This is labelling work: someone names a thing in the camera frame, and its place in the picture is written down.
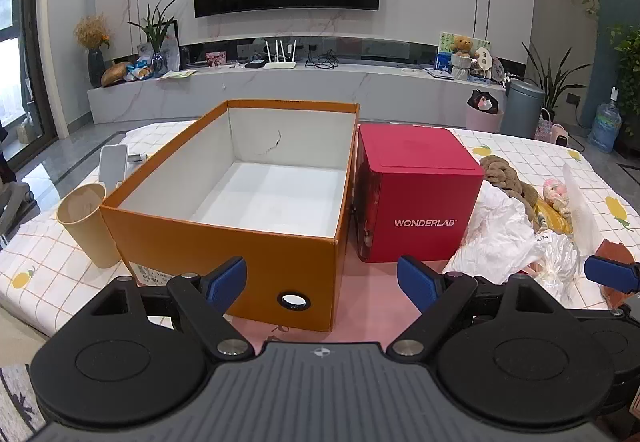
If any yellow snack packet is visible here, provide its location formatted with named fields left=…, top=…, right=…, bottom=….
left=534, top=198, right=573, bottom=235

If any pink table mat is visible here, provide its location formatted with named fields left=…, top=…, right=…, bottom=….
left=227, top=244, right=419, bottom=350

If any brown knitted plush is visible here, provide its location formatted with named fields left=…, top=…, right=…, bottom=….
left=480, top=155, right=538, bottom=222

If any pink small bag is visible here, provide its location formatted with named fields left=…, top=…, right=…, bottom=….
left=534, top=107, right=568, bottom=147

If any green floor plant right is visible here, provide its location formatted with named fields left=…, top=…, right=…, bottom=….
left=522, top=42, right=588, bottom=117

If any checkered lemon table cloth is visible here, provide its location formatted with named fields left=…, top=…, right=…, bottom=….
left=1, top=130, right=639, bottom=335

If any red Wonderlab box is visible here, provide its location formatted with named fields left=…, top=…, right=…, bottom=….
left=354, top=122, right=484, bottom=263

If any green potted plant left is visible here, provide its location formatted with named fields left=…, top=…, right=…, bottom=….
left=128, top=0, right=178, bottom=78

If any orange cardboard box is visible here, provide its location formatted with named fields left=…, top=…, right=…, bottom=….
left=101, top=100, right=359, bottom=332

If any dried yellow flower vase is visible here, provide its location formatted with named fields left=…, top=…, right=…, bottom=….
left=74, top=14, right=111, bottom=88

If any grey trash can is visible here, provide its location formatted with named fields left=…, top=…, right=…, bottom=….
left=500, top=79, right=544, bottom=139

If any brown bear sponge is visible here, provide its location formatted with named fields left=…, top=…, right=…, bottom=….
left=596, top=240, right=639, bottom=309

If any blue water bottle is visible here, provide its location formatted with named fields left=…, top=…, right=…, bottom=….
left=588, top=87, right=622, bottom=154

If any white wifi router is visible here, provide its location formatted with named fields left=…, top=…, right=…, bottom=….
left=264, top=40, right=297, bottom=70

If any beige paper cup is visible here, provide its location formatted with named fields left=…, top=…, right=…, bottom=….
left=56, top=183, right=120, bottom=269

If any pink waste bin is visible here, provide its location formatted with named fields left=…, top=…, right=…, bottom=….
left=465, top=89, right=503, bottom=133

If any small teddy bear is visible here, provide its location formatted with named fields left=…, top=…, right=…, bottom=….
left=450, top=35, right=473, bottom=80

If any white plastic bag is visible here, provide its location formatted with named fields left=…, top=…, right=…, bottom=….
left=444, top=182, right=579, bottom=292

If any pink plush toy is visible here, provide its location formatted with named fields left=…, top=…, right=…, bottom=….
left=542, top=179, right=570, bottom=220

